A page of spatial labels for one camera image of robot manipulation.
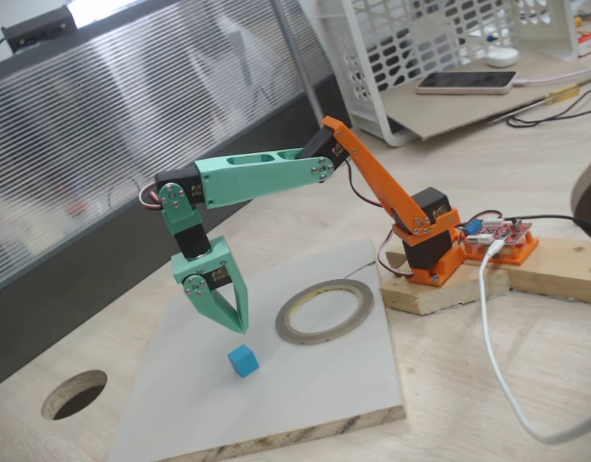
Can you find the black box device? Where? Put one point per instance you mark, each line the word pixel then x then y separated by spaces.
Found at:
pixel 40 26

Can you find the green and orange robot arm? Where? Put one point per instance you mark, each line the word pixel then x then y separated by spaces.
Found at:
pixel 257 178

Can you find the white earbud case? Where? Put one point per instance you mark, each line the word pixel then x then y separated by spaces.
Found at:
pixel 501 58

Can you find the orange circuit board holder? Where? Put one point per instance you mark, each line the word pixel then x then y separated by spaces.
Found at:
pixel 521 252

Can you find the smartphone with pink case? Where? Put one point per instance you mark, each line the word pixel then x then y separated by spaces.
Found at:
pixel 464 83

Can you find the long wooden base plank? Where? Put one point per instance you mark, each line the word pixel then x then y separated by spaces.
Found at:
pixel 565 269

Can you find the white laminated wooden board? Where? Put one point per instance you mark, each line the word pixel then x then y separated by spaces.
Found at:
pixel 228 409

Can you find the frosted glass desk partition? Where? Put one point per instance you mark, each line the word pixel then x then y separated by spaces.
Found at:
pixel 132 120

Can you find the wooden base block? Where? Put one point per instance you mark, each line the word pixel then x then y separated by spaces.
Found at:
pixel 444 293

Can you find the red controller circuit board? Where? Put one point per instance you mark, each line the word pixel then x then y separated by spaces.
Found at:
pixel 502 232

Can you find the brown cardboard sheet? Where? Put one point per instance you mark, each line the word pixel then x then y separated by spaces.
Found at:
pixel 469 111

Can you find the green gripper with servo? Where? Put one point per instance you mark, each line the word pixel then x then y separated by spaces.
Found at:
pixel 193 269

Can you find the blue cube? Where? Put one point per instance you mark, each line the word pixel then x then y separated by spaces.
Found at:
pixel 242 362

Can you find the white perforated plastic crate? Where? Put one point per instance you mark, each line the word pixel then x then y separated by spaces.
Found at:
pixel 372 125

